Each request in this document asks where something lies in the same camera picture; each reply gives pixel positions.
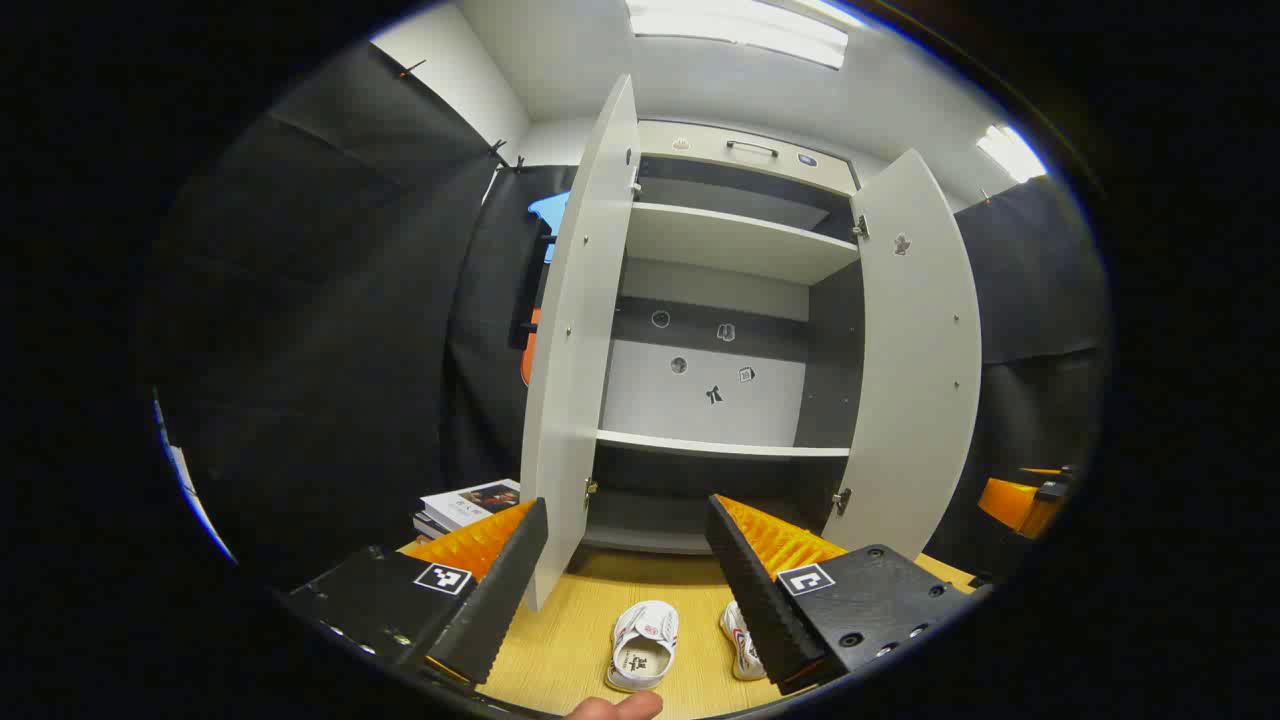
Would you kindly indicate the dark cover book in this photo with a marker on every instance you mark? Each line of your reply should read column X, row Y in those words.
column 430, row 525

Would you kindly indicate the long ceiling light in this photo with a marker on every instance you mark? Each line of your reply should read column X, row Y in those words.
column 740, row 25

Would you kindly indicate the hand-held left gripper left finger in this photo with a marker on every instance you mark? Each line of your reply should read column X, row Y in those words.
column 510, row 580

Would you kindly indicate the grey shoe cabinet door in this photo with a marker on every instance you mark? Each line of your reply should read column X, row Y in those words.
column 580, row 350
column 915, row 350

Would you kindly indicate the small ceiling light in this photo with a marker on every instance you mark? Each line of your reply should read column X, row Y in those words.
column 1010, row 152

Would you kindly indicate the grey shoe cabinet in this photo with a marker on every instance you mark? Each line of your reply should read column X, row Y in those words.
column 720, row 240

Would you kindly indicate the white cover book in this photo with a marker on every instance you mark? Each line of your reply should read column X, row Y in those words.
column 470, row 500

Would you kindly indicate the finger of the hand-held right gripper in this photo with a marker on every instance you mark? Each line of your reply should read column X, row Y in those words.
column 1010, row 503
column 1045, row 470

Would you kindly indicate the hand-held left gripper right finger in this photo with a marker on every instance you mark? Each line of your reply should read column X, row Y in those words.
column 760, row 600

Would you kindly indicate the white canvas shoe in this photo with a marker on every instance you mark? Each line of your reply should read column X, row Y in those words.
column 643, row 645
column 742, row 640

